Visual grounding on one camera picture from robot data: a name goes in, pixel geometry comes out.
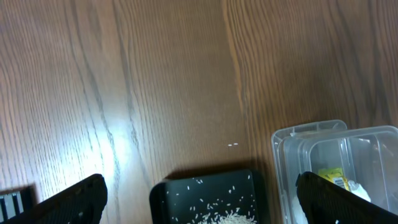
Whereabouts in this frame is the pile of white rice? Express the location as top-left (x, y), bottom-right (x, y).
top-left (166, 175), bottom-right (257, 224)

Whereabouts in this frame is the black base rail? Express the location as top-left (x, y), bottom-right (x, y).
top-left (1, 186), bottom-right (36, 223)

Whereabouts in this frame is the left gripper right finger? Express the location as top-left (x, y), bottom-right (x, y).
top-left (295, 172), bottom-right (397, 224)

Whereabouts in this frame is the clear plastic bin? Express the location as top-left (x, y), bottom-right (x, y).
top-left (292, 126), bottom-right (397, 223)

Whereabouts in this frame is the black plastic tray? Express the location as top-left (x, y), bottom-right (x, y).
top-left (149, 169), bottom-right (265, 224)

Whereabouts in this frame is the yellow snack wrapper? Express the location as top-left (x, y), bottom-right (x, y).
top-left (318, 167), bottom-right (350, 191)

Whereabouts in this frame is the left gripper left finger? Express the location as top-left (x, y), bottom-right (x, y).
top-left (6, 174), bottom-right (108, 224)

